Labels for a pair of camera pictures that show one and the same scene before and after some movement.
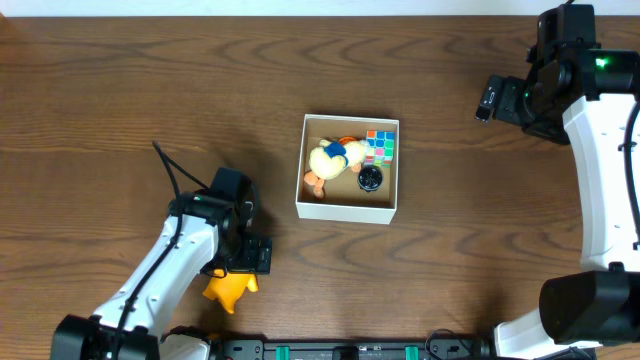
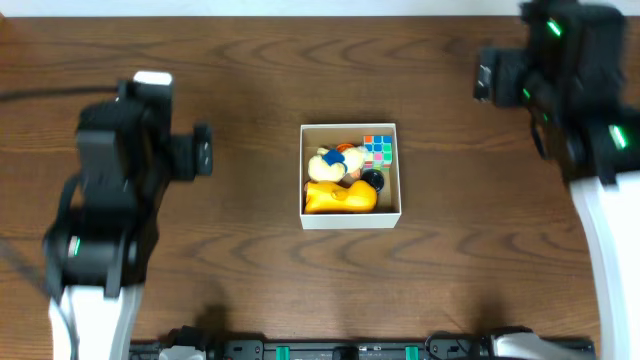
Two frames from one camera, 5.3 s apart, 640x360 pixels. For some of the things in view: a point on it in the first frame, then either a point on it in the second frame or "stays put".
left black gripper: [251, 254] → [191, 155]
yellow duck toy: [226, 289] → [330, 197]
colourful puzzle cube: [380, 148] stays put
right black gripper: [513, 88] → [516, 68]
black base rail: [261, 348] stays put
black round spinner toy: [370, 178] stays put
